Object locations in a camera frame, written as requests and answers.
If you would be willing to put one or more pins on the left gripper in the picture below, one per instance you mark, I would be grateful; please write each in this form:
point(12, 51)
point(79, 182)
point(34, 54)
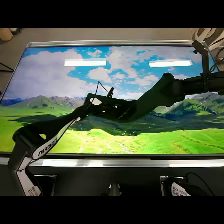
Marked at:
point(113, 108)

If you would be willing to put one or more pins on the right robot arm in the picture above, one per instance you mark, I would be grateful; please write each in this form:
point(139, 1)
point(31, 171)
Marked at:
point(156, 94)

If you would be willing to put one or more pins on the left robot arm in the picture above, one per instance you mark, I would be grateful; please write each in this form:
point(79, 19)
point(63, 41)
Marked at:
point(43, 130)

